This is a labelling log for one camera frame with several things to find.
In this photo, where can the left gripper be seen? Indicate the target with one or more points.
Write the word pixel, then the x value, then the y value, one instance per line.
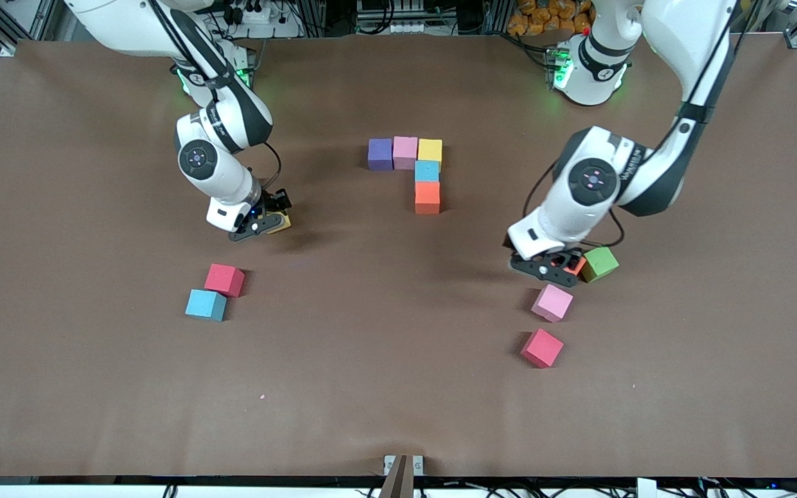
pixel 569 259

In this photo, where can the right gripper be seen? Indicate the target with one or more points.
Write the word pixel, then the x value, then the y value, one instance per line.
pixel 275 203

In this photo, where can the orange foam cube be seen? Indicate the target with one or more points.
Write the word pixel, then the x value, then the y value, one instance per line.
pixel 427 195
pixel 578 266

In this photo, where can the yellow foam cube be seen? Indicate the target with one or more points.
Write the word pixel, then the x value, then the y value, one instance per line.
pixel 284 223
pixel 430 149

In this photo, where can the purple foam cube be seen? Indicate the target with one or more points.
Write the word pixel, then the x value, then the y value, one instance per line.
pixel 380 153

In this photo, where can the pink foam cube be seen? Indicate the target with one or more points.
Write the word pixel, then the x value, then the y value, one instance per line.
pixel 552 301
pixel 405 152

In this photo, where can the blue foam cube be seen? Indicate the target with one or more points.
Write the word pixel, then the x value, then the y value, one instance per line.
pixel 205 303
pixel 427 171

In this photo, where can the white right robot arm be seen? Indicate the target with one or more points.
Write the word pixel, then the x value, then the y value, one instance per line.
pixel 229 181

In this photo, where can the green foam cube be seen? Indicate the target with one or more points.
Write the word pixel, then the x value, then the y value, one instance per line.
pixel 601 263

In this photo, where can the red foam cube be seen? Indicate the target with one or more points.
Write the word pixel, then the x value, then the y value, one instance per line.
pixel 542 347
pixel 223 279

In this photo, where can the white power strip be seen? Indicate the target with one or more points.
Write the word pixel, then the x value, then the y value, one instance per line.
pixel 274 31

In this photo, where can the brown table cover sheet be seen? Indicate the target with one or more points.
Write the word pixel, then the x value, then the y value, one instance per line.
pixel 371 346

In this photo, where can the white equipment box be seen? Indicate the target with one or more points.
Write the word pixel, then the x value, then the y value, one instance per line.
pixel 405 28

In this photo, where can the orange packets pile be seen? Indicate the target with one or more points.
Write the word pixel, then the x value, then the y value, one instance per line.
pixel 544 17

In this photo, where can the metal bracket with post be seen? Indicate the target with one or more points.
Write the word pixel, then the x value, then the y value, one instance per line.
pixel 398 477

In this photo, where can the white table edge rail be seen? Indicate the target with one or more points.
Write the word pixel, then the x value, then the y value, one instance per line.
pixel 59 492

